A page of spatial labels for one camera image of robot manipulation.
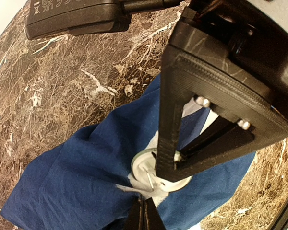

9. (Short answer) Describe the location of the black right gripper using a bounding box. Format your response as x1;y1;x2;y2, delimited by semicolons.
168;0;288;120

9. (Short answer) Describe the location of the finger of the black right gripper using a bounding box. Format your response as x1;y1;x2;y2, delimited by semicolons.
156;115;257;183
154;44;288;178

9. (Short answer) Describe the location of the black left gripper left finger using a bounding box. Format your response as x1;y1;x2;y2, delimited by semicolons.
123;197;143;230

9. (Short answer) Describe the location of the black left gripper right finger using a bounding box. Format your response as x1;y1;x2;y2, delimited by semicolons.
143;198;166;230

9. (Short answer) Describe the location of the blue printed t-shirt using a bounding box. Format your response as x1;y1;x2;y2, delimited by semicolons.
0;77;255;230

